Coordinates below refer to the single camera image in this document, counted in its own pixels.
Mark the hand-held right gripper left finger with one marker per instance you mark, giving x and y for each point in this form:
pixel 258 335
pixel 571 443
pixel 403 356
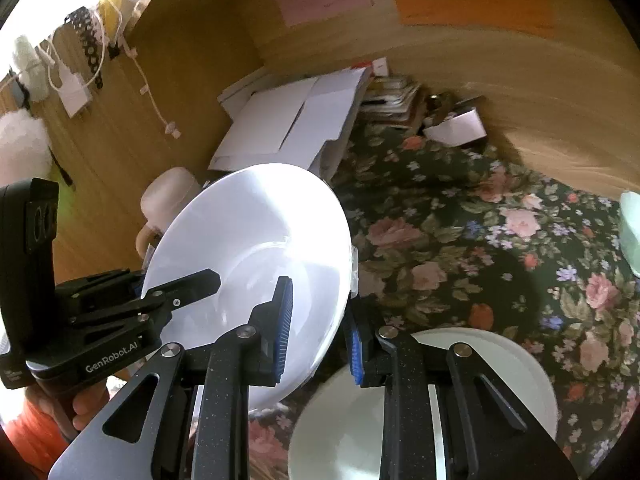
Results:
pixel 285 320

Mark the pink mug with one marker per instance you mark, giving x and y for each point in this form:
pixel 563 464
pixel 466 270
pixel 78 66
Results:
pixel 165 195

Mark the dark floral tablecloth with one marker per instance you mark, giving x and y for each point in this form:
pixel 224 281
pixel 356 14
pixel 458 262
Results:
pixel 450 240

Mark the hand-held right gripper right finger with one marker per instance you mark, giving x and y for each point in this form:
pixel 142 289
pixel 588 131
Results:
pixel 356 350

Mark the person's left hand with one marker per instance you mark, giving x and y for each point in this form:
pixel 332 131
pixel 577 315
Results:
pixel 90 405

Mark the pale green plate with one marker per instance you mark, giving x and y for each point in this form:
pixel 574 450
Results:
pixel 631 235

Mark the folded white paper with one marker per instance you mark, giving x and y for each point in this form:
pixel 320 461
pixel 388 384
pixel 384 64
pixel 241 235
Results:
pixel 460 127

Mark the large white plate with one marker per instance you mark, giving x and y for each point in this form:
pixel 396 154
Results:
pixel 260 210

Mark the white fluffy ball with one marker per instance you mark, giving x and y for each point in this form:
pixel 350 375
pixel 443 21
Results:
pixel 22 145

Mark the stack of books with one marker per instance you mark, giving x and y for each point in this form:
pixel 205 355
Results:
pixel 390 100

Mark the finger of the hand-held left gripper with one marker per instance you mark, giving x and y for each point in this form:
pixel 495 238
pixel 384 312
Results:
pixel 180 287

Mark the orange paper note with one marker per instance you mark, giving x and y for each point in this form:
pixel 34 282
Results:
pixel 470 7

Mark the black lace strip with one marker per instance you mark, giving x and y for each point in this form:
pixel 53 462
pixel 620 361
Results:
pixel 92 50

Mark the white charger plug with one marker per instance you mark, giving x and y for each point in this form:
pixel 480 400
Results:
pixel 75 92

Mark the stack of white papers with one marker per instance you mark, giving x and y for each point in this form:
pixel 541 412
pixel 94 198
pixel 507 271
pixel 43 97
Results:
pixel 270 120

